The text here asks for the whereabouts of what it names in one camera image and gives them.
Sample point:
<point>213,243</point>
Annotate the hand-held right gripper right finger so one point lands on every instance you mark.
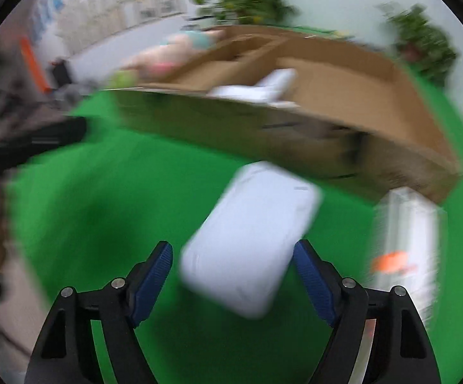
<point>315,282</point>

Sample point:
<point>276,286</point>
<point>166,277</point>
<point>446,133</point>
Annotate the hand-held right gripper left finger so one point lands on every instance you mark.
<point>153,278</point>

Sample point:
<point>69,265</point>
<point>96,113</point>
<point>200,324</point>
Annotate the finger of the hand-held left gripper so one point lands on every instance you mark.
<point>63,132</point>

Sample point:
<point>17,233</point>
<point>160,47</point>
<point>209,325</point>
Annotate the white rectangular pack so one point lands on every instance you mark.
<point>251,240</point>

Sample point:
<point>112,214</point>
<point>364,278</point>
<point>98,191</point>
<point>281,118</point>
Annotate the pink plush pig toy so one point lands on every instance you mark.
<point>171,48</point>

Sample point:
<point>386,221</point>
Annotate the large cardboard box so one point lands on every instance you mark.
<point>215,124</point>

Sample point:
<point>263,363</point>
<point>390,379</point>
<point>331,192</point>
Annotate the white handheld device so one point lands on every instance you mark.
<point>255,90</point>

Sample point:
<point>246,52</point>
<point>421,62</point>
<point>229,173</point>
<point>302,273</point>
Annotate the black board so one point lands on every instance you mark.
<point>61,72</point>

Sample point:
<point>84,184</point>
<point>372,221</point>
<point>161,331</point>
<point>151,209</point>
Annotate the orange vertical strip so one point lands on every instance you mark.
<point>33,64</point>

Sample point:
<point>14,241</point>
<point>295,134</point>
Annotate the white box with orange label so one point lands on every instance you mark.
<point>403,228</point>

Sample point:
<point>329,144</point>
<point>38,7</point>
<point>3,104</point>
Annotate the bushy potted green plant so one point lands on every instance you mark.
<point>247,2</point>

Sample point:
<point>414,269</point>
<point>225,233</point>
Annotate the green plant in brown pot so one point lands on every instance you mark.
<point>423,44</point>

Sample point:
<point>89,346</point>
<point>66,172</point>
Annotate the wall of framed documents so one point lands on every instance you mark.
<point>135,4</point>

